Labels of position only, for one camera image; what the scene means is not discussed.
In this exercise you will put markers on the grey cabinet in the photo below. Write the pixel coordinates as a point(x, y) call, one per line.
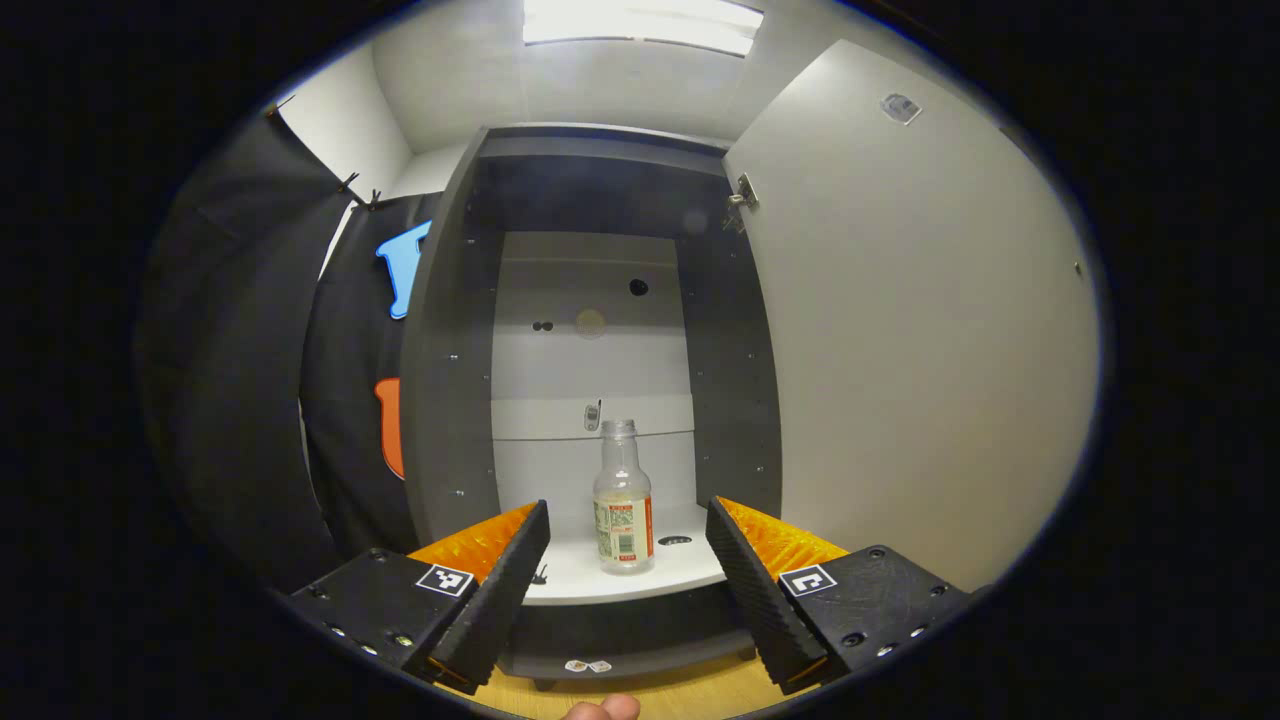
point(450, 400)

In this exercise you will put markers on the black backdrop cloth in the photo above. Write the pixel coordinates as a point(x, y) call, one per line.
point(230, 400)

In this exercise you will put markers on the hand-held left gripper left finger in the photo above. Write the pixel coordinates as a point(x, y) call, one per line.
point(500, 600)

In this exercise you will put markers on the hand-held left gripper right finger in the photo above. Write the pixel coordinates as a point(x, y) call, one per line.
point(755, 600)

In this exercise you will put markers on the clear plastic bottle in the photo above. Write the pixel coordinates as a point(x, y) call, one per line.
point(622, 520)

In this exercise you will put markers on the silver door hinge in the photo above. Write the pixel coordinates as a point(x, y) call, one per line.
point(743, 192)

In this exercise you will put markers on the large ceiling light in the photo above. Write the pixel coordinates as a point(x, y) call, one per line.
point(640, 22)

